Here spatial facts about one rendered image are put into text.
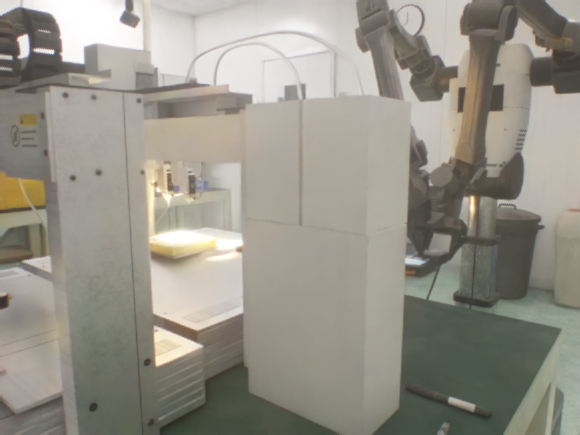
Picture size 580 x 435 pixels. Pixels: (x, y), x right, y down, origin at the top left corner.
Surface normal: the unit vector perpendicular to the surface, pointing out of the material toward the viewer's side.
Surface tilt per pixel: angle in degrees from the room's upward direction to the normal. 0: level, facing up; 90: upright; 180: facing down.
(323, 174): 90
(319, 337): 90
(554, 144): 90
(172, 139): 90
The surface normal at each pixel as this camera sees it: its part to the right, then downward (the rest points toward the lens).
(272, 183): -0.63, 0.12
